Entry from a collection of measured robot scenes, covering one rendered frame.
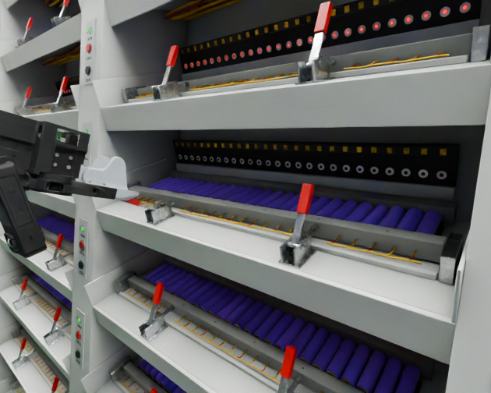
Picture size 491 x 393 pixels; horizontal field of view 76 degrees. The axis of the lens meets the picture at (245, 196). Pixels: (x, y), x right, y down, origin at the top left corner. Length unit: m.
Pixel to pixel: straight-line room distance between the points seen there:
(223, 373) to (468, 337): 0.33
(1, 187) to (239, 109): 0.28
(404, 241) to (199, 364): 0.34
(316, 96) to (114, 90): 0.46
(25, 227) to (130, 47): 0.44
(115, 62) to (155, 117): 0.21
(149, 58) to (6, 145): 0.41
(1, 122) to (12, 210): 0.10
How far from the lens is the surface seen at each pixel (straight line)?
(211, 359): 0.55
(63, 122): 0.87
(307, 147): 0.51
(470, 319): 0.31
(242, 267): 0.41
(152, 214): 0.53
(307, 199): 0.37
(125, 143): 0.72
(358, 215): 0.43
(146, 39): 0.78
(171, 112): 0.51
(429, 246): 0.37
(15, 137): 0.44
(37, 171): 0.43
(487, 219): 0.30
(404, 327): 0.33
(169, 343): 0.59
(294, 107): 0.36
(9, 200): 0.44
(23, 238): 0.45
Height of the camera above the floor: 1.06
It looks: 5 degrees down
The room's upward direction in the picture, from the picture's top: 5 degrees clockwise
